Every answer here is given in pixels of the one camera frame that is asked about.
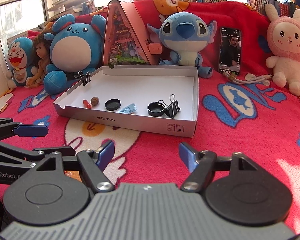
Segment red cartoon blanket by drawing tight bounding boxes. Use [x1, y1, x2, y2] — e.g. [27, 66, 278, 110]
[0, 0, 300, 233]

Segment beige phone lanyard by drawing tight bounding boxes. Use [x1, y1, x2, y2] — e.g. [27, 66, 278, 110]
[223, 69, 273, 87]

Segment Doraemon plush toy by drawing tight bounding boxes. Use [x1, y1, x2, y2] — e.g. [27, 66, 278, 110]
[6, 37, 38, 89]

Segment red cone piece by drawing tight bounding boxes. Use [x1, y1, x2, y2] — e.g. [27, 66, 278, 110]
[83, 100, 92, 109]

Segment white cardboard box tray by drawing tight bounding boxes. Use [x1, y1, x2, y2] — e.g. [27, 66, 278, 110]
[53, 65, 199, 138]

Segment blue round mouse plush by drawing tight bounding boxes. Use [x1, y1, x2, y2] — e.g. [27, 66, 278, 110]
[44, 14, 106, 95]

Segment large black binder clip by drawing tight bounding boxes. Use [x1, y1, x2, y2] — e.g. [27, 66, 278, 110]
[158, 94, 180, 119]

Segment pink triangular diorama house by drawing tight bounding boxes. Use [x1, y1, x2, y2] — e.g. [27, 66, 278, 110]
[103, 0, 158, 67]

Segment brown haired baby doll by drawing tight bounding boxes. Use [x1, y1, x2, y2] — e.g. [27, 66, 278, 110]
[26, 30, 52, 88]

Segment light blue plastic clip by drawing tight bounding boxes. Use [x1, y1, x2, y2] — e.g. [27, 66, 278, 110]
[119, 103, 136, 114]

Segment black round cap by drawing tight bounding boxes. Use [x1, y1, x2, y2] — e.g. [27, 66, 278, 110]
[147, 102, 165, 117]

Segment blue Stitch plush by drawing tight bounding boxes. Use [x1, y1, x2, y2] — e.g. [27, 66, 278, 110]
[147, 11, 217, 78]

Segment small brown acorn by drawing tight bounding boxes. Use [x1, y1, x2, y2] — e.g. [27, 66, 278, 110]
[90, 96, 100, 107]

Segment black binder clip on box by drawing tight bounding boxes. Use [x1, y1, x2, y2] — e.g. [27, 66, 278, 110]
[74, 71, 91, 86]

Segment shallow black lid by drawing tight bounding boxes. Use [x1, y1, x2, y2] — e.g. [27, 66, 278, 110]
[104, 99, 121, 111]

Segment black smartphone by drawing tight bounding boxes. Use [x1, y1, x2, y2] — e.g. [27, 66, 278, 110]
[218, 27, 242, 75]

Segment pink bunny plush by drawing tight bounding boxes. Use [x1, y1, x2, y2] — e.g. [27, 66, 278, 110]
[265, 4, 300, 96]

